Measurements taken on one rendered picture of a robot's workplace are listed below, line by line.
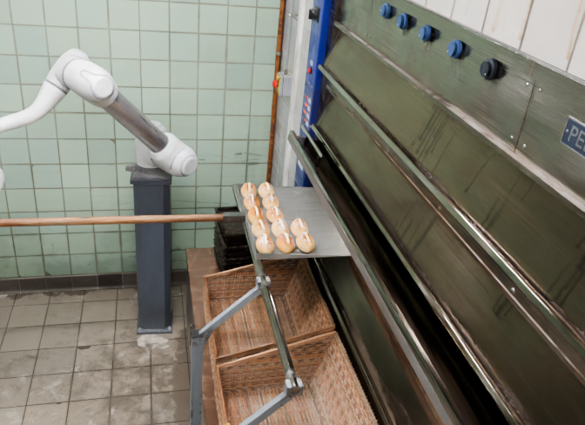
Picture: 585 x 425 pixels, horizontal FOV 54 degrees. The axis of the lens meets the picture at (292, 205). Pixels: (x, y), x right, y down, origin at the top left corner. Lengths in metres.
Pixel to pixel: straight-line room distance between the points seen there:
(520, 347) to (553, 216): 0.29
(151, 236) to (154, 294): 0.39
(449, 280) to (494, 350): 0.24
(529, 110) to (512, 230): 0.25
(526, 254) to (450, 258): 0.34
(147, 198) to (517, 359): 2.18
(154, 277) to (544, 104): 2.51
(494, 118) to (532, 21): 0.23
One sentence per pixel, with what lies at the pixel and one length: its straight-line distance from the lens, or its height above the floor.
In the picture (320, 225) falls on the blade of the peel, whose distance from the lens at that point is 2.33.
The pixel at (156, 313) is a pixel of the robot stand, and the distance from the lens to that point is 3.48.
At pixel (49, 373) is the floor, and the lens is 3.43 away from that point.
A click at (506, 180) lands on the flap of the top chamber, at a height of 1.84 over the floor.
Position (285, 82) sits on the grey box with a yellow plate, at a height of 1.48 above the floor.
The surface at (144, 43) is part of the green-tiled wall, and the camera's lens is 3.28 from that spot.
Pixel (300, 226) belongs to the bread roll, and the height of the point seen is 1.22.
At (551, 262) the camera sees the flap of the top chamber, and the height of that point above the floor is 1.78.
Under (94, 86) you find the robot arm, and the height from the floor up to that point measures 1.61.
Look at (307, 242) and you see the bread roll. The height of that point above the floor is 1.22.
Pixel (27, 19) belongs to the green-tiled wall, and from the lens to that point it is 3.31.
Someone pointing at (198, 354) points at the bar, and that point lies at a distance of 2.15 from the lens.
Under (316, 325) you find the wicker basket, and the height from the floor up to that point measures 0.75.
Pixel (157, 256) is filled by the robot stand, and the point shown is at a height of 0.54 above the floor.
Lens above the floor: 2.34
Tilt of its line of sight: 28 degrees down
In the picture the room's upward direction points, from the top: 6 degrees clockwise
